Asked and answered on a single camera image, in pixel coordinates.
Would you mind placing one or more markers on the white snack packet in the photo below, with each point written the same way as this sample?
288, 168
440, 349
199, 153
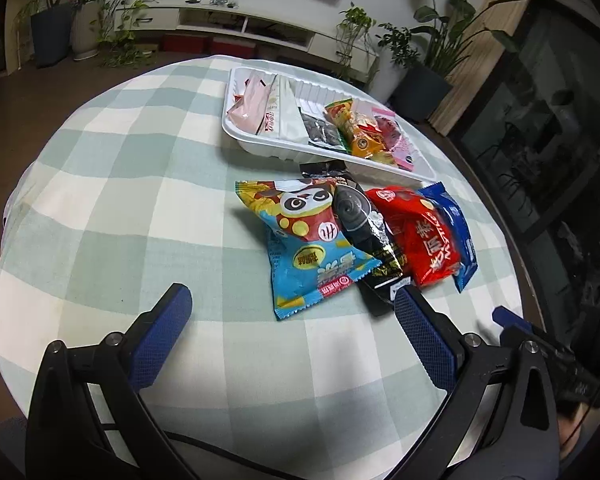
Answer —
282, 119

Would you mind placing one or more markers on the person's right hand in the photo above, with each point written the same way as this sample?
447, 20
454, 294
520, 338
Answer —
569, 430

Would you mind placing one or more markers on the blue snack bag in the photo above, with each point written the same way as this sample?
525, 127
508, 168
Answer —
455, 219

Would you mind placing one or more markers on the white potted plant left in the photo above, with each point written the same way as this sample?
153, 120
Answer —
109, 27

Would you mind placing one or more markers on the clear long snack packet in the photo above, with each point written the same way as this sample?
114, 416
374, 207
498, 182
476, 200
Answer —
248, 111

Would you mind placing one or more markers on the panda chips bag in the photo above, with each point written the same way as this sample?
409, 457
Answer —
309, 255

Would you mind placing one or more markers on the green-edged clear nut bag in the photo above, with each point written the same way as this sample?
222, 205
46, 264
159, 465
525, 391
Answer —
323, 134

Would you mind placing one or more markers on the white plastic tray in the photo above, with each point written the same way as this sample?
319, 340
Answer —
312, 98

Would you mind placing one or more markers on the black snack bag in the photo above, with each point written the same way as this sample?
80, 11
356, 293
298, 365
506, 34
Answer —
365, 228

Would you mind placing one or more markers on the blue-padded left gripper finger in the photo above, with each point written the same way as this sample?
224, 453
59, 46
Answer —
151, 337

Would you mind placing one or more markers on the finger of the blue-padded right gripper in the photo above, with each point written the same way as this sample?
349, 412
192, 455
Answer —
433, 336

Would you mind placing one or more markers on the white TV cabinet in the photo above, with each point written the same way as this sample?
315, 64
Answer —
318, 44

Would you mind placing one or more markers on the pink snack packet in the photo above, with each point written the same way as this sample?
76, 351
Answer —
398, 148

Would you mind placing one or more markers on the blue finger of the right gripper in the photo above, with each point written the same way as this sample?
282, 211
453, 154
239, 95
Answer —
507, 318

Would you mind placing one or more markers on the orange snack packet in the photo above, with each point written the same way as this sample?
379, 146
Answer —
360, 132

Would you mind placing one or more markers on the green checkered tablecloth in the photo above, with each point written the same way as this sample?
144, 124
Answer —
134, 192

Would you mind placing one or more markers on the small vine plant right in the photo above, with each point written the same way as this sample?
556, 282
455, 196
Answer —
353, 29

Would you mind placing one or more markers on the large dark potted plant right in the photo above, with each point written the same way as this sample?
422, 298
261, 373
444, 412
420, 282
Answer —
430, 51

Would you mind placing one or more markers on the dark potted plant left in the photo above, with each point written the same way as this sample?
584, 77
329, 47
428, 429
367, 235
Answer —
48, 23

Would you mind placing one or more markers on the red snack bag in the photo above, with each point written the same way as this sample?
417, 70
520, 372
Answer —
420, 231

